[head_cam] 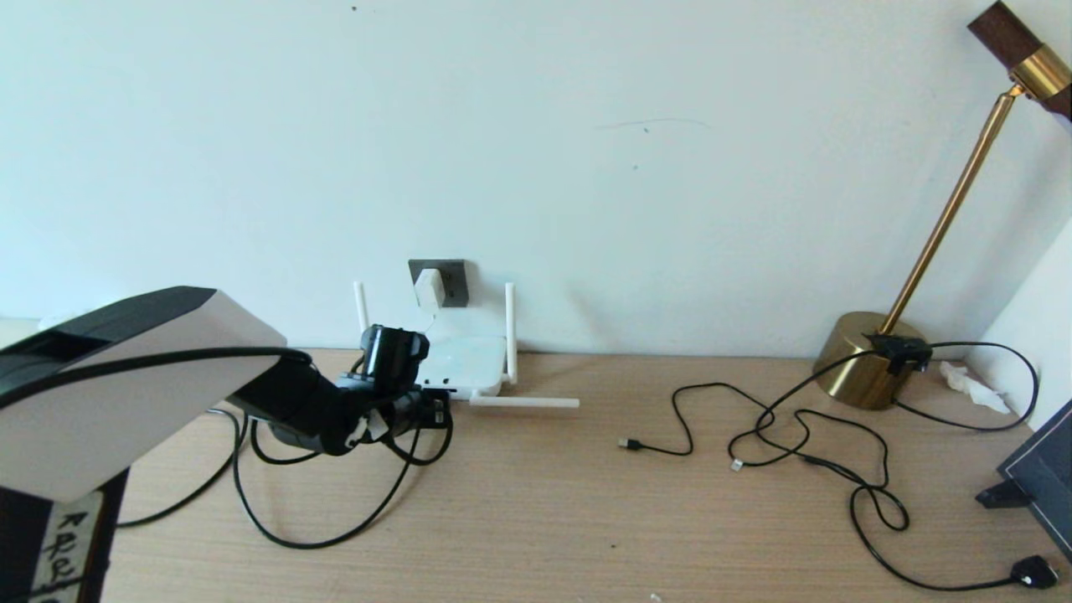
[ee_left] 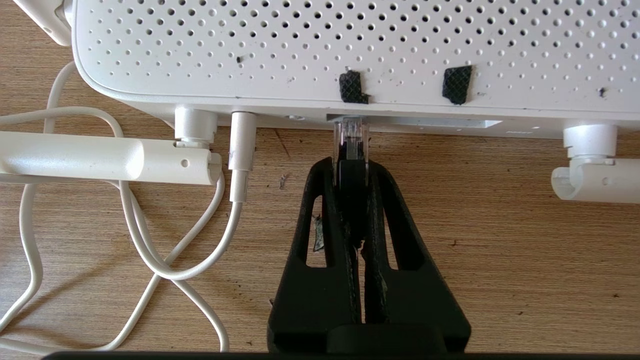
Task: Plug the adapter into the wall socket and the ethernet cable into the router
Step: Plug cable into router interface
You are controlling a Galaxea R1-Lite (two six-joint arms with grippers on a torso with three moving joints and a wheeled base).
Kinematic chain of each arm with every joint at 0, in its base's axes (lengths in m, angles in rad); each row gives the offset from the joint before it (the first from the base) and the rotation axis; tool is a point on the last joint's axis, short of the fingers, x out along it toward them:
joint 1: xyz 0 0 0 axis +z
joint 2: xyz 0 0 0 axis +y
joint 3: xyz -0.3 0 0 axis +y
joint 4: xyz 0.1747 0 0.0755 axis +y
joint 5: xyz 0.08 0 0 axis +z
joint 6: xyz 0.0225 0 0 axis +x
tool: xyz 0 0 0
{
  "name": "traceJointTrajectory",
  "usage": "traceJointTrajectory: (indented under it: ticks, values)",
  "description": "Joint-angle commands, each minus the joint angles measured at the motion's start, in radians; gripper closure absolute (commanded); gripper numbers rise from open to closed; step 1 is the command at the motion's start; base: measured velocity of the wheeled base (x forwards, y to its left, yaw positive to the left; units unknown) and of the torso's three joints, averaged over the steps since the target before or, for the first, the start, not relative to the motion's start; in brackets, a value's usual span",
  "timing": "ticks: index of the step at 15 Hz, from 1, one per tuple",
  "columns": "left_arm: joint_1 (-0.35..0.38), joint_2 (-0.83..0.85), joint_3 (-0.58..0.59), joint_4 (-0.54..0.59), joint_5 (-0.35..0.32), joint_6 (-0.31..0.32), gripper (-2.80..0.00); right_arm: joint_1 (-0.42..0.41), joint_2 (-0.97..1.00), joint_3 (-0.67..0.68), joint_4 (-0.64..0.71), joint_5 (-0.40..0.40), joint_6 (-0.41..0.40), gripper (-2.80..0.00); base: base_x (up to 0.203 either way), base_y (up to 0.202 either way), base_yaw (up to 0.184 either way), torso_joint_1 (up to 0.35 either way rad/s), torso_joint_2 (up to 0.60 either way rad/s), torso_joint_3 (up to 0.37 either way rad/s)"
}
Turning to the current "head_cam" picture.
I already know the white power adapter block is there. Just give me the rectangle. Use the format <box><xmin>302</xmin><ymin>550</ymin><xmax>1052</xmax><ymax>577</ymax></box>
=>
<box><xmin>415</xmin><ymin>268</ymin><xmax>446</xmax><ymax>311</ymax></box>

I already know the black ethernet cable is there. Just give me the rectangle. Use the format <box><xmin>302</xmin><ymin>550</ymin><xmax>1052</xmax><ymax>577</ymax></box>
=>
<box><xmin>116</xmin><ymin>385</ymin><xmax>457</xmax><ymax>550</ymax></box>

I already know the white router with antennas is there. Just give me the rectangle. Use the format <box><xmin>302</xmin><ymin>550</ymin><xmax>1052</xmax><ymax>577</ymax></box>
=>
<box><xmin>353</xmin><ymin>282</ymin><xmax>580</xmax><ymax>409</ymax></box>

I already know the brass desk lamp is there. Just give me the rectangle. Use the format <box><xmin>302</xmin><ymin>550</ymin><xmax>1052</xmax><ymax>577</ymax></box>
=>
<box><xmin>811</xmin><ymin>0</ymin><xmax>1072</xmax><ymax>412</ymax></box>

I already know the crumpled white tissue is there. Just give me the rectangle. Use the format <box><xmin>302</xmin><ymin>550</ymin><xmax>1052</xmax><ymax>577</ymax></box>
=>
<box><xmin>938</xmin><ymin>362</ymin><xmax>1012</xmax><ymax>416</ymax></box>

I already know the black plastic clip stand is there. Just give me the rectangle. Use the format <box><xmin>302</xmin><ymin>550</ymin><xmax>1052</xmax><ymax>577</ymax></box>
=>
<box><xmin>975</xmin><ymin>480</ymin><xmax>1031</xmax><ymax>509</ymax></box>

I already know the dark teal printed box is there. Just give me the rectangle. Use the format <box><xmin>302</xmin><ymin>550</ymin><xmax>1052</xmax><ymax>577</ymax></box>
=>
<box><xmin>997</xmin><ymin>395</ymin><xmax>1072</xmax><ymax>564</ymax></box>

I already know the grey wall socket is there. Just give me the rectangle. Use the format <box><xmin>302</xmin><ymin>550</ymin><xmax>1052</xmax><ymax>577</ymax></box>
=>
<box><xmin>408</xmin><ymin>259</ymin><xmax>469</xmax><ymax>308</ymax></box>

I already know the black cable with silver connector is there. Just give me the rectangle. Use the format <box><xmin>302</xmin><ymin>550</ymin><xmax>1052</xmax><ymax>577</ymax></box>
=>
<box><xmin>727</xmin><ymin>409</ymin><xmax>889</xmax><ymax>491</ymax></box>

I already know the black inline lamp switch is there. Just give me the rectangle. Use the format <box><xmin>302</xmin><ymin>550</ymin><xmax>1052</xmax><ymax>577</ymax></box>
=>
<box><xmin>867</xmin><ymin>335</ymin><xmax>932</xmax><ymax>375</ymax></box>

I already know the black lamp base cord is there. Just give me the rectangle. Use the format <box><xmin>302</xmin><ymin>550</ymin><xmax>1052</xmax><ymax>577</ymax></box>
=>
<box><xmin>892</xmin><ymin>342</ymin><xmax>1039</xmax><ymax>434</ymax></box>

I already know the black lamp cable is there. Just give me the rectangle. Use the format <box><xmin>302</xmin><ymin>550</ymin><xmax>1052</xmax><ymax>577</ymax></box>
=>
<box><xmin>727</xmin><ymin>352</ymin><xmax>1059</xmax><ymax>591</ymax></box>

